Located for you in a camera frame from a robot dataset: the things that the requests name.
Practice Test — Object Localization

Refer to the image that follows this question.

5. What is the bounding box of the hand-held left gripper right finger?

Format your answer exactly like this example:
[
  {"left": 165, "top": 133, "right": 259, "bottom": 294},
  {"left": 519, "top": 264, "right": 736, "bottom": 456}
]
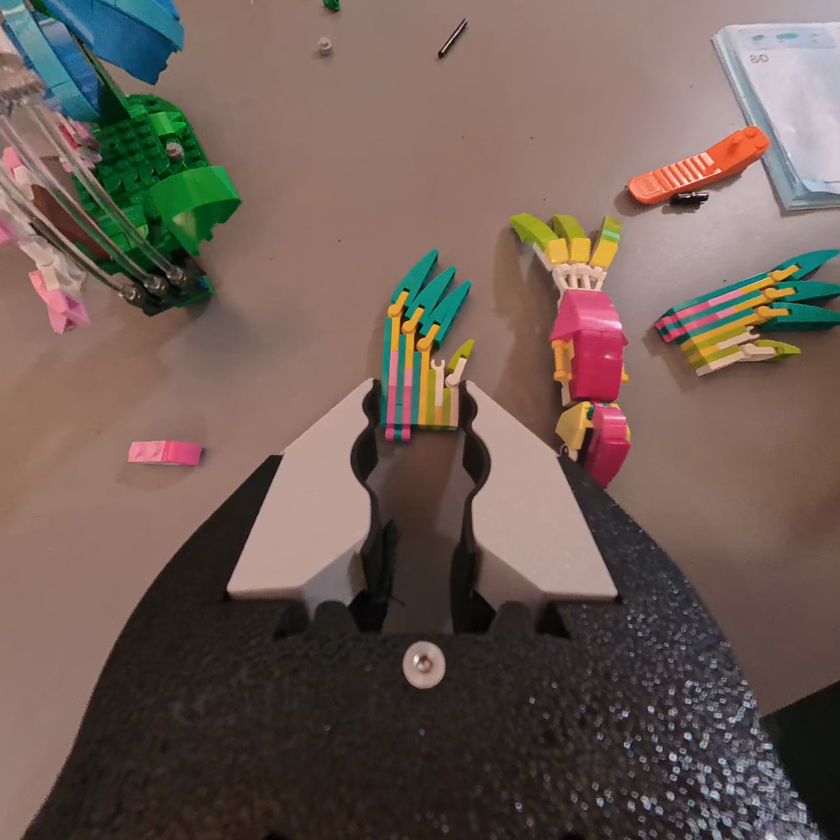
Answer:
[{"left": 449, "top": 379, "right": 620, "bottom": 635}]

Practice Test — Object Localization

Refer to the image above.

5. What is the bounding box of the green blue lego plant model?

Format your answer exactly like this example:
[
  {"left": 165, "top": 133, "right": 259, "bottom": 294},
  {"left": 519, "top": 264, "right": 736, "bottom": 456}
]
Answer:
[{"left": 0, "top": 0, "right": 242, "bottom": 336}]

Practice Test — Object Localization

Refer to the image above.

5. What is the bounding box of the teal yellow pink lego wing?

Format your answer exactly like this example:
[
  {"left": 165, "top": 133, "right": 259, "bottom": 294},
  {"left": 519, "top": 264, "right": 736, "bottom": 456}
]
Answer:
[
  {"left": 379, "top": 248, "right": 477, "bottom": 443},
  {"left": 654, "top": 248, "right": 840, "bottom": 378}
]

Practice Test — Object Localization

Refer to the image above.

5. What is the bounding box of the pink yellow lego bird body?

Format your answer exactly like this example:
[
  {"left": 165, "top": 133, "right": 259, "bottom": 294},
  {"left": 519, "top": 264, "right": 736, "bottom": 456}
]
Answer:
[{"left": 509, "top": 212, "right": 633, "bottom": 490}]

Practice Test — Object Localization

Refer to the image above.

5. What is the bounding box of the pink lego brick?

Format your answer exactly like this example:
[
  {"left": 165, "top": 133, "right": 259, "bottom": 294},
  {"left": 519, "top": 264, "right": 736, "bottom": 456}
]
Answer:
[{"left": 127, "top": 440, "right": 205, "bottom": 467}]

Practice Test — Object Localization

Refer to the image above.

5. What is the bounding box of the pale blue instruction booklet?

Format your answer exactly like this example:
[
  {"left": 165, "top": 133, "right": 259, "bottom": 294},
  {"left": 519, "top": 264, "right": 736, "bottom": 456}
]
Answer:
[{"left": 711, "top": 21, "right": 840, "bottom": 213}]

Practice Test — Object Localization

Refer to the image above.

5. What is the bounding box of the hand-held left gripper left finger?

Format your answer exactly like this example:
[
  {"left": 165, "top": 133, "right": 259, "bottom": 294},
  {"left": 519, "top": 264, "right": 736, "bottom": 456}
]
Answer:
[{"left": 226, "top": 377, "right": 401, "bottom": 632}]

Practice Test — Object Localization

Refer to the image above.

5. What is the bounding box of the orange brick separator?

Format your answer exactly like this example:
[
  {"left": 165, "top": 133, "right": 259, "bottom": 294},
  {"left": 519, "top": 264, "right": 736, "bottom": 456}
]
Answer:
[{"left": 626, "top": 125, "right": 771, "bottom": 206}]

